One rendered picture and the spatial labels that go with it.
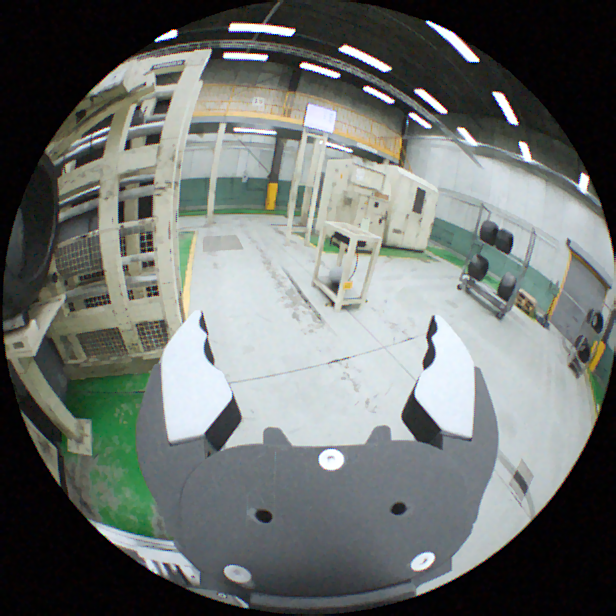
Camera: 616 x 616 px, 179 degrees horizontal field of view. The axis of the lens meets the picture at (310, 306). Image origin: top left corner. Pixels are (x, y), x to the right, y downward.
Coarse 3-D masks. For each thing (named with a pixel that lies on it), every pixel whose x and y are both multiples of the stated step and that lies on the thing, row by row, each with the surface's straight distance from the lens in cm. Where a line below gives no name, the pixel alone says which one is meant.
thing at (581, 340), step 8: (592, 296) 745; (600, 304) 755; (592, 312) 651; (600, 312) 645; (584, 320) 741; (592, 320) 635; (600, 320) 674; (592, 328) 623; (600, 328) 676; (584, 336) 620; (592, 336) 755; (600, 336) 634; (576, 344) 712; (584, 344) 634; (576, 352) 623; (584, 352) 720; (576, 360) 699; (584, 360) 670; (584, 368) 638; (576, 376) 654
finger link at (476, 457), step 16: (480, 368) 11; (480, 384) 10; (480, 400) 9; (480, 416) 9; (496, 416) 9; (480, 432) 8; (496, 432) 9; (448, 448) 7; (464, 448) 8; (480, 448) 8; (496, 448) 9; (464, 464) 7; (480, 464) 8; (480, 480) 8; (480, 496) 8
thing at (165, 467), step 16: (160, 368) 9; (160, 384) 9; (144, 400) 9; (160, 400) 8; (144, 416) 8; (160, 416) 8; (144, 432) 8; (160, 432) 8; (144, 448) 8; (160, 448) 7; (176, 448) 7; (192, 448) 7; (208, 448) 7; (144, 464) 7; (160, 464) 7; (176, 464) 7; (192, 464) 7; (160, 480) 7; (176, 480) 7; (160, 496) 7; (176, 496) 7; (176, 512) 7; (176, 528) 7
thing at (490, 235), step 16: (480, 208) 480; (496, 224) 490; (480, 240) 484; (496, 240) 461; (512, 240) 505; (480, 256) 483; (464, 272) 491; (480, 272) 525; (480, 288) 516; (512, 288) 449; (496, 304) 457; (512, 304) 489
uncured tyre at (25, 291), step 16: (48, 160) 101; (32, 176) 118; (48, 176) 103; (32, 192) 124; (48, 192) 117; (32, 208) 126; (48, 208) 118; (32, 224) 126; (48, 224) 117; (32, 240) 125; (48, 240) 115; (32, 256) 123; (48, 256) 100; (32, 272) 118; (48, 272) 105; (16, 288) 83; (32, 288) 90; (16, 304) 85
